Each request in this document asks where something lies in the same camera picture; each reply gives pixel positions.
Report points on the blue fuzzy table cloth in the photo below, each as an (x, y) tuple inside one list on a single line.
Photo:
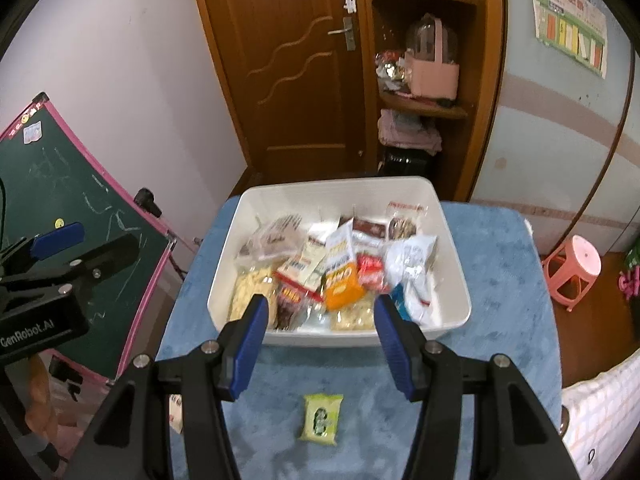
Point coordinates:
[(511, 314)]

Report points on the sliding wardrobe doors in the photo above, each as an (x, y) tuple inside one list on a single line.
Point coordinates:
[(564, 147)]

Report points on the white plastic storage bin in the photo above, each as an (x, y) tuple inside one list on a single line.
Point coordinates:
[(321, 204)]

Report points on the red-edged mixed cracker packet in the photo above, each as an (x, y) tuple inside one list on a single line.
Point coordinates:
[(300, 285)]

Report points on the brown wooden door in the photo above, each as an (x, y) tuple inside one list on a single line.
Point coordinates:
[(295, 94)]

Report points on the green small snack packet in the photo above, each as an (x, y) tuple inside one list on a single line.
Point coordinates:
[(322, 412)]

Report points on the beige paper snack packet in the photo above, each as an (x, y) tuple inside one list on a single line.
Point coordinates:
[(175, 413)]

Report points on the brown white chocolate bar packet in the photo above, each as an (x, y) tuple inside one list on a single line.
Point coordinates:
[(368, 237)]

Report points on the green chalkboard pink frame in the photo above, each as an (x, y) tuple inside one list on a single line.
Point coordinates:
[(51, 181)]

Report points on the clear packet yellow crackers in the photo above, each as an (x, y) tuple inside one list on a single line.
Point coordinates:
[(259, 280)]

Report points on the pink plastic stool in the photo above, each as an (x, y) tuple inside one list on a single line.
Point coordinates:
[(571, 270)]

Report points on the blue foil candy packet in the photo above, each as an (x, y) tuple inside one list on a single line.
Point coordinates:
[(398, 296)]

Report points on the clear packet brown biscuits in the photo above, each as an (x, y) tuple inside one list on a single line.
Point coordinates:
[(279, 239)]

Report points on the white crinkled snack packet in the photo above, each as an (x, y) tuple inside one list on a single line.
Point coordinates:
[(406, 264)]

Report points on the white orange snack bar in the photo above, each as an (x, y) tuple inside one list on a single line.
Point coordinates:
[(342, 287)]

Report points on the pink toy on floor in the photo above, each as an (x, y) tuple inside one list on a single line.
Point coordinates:
[(629, 283)]

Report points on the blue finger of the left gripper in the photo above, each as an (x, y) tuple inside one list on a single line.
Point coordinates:
[(47, 245), (93, 266)]

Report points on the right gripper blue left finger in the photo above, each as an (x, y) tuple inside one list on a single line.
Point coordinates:
[(240, 342)]

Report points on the mountain print cake packet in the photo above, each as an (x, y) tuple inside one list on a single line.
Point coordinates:
[(357, 317)]

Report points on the folded pink cloths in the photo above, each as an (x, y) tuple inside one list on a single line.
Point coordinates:
[(401, 130)]

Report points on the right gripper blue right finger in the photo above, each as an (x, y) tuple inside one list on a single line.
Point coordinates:
[(402, 343)]

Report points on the pink basket with handle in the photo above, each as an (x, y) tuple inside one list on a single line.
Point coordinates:
[(432, 59)]

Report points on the wooden corner shelf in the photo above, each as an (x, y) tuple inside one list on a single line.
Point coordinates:
[(463, 124)]

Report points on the colourful wall poster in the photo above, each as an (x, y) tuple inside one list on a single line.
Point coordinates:
[(575, 27)]

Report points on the small red snack packet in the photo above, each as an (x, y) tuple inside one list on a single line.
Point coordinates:
[(371, 272)]

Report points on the checked white pink blanket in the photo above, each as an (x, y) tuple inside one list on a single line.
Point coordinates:
[(603, 413)]

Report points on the green printed bag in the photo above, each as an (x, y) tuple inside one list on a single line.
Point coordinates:
[(632, 258)]

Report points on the silver door handle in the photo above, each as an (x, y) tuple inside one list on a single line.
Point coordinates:
[(347, 31)]

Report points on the clear packet mixed nuts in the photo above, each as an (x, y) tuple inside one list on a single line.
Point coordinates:
[(404, 220)]

